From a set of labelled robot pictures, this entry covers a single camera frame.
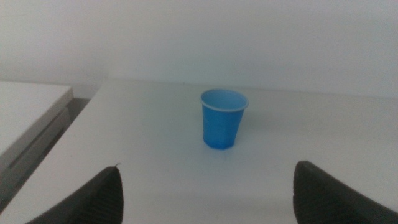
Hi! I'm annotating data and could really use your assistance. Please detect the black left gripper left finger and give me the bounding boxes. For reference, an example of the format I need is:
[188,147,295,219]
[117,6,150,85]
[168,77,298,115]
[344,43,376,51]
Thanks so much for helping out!
[26,164,124,224]

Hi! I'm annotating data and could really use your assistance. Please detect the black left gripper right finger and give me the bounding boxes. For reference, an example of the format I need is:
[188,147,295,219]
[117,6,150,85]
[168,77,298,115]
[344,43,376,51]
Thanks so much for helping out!
[292,160,398,224]

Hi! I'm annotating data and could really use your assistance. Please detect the blue plastic cup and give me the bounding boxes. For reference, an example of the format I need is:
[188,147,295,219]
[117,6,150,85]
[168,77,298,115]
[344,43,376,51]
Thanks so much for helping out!
[200,88,250,151]

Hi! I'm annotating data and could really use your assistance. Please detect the white side table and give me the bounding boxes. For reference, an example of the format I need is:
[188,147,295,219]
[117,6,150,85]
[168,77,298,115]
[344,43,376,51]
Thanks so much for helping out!
[0,80,75,203]

